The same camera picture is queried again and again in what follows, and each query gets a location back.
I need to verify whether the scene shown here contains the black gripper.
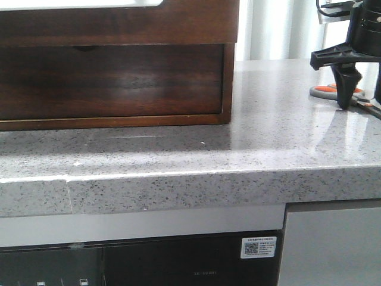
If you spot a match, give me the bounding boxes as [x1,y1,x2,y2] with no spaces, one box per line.
[310,2,381,110]

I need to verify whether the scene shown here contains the grey orange handled scissors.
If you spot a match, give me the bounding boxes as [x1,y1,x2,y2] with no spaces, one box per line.
[310,84,380,119]

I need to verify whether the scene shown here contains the dark wooden drawer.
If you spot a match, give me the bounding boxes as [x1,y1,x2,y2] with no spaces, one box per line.
[1,1,239,47]

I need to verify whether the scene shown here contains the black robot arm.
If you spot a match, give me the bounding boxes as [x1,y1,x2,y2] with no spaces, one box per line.
[310,1,380,110]

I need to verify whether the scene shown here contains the dark wooden drawer cabinet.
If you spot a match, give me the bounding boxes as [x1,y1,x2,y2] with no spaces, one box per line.
[0,0,241,132]

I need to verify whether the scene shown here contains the white grey curtain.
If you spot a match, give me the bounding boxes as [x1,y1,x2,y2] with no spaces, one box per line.
[235,0,349,61]

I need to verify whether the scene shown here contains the grey cabinet door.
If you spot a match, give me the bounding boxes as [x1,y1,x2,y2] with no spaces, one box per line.
[278,199,380,285]

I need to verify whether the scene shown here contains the white QR code sticker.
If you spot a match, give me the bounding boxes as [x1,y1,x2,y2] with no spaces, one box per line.
[241,237,277,259]

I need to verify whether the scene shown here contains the black built-in appliance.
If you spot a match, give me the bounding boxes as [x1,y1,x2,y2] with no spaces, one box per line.
[1,230,283,285]

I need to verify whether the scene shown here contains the white tray on cabinet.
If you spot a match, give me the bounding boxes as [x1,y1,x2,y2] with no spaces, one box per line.
[1,0,163,11]

